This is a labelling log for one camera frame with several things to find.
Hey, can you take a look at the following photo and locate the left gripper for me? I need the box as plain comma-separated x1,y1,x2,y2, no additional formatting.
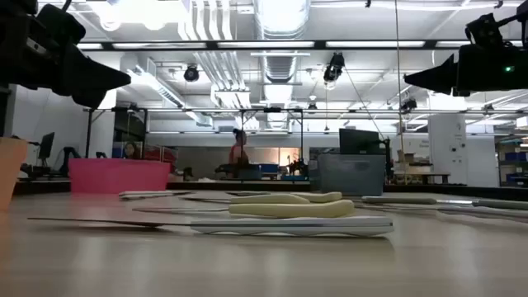
0,16,132,110

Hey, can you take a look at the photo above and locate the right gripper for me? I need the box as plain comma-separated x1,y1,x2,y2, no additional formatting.
403,43,528,97

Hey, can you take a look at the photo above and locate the cream handled utensil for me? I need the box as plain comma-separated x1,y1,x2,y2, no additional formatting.
288,191,343,204

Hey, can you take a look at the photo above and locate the cream handled knife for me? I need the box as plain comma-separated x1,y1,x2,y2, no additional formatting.
132,199,356,219
179,192,311,205

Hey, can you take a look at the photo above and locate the person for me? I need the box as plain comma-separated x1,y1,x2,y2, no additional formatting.
123,142,140,161
228,128,252,168

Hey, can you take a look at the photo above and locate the black monitor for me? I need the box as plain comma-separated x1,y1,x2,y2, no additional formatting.
38,131,56,163
338,128,381,156

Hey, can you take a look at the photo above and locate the cardboard box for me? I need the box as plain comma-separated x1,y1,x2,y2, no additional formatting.
396,148,417,165

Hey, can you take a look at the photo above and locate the pink-red plastic bin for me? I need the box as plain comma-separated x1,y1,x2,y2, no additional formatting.
68,158,172,195

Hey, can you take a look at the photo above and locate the storage shelf with blue bins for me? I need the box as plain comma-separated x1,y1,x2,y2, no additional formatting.
494,138,528,187

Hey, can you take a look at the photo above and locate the orange plastic bin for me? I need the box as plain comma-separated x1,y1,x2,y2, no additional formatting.
0,137,29,211

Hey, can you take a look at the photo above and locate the grey translucent plastic bin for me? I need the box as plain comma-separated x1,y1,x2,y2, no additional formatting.
316,153,387,197

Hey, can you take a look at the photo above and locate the blue white patterned fork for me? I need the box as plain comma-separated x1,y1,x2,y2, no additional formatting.
27,214,395,238

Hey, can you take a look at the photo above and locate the black overhead frame beam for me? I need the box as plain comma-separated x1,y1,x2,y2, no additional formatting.
76,39,528,53

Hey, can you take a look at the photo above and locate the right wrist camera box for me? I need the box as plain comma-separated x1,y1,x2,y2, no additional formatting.
465,12,509,47

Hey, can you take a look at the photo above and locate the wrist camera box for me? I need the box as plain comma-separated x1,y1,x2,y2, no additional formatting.
465,12,509,47
35,3,87,45

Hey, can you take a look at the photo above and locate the thin hanging cord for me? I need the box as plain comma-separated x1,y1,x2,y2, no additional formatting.
394,0,405,186

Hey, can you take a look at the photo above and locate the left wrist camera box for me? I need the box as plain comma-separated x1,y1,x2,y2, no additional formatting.
35,3,87,45

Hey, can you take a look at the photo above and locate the black vertical post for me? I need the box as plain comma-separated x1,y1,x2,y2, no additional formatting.
0,84,12,137

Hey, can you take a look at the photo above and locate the black distant workstation frame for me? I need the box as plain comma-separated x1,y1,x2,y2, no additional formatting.
84,106,305,182

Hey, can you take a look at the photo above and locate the silver ventilation duct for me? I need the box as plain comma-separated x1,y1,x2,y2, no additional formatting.
253,0,311,83

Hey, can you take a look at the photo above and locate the black aluminium table frame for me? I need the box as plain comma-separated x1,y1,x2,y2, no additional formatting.
14,180,528,202

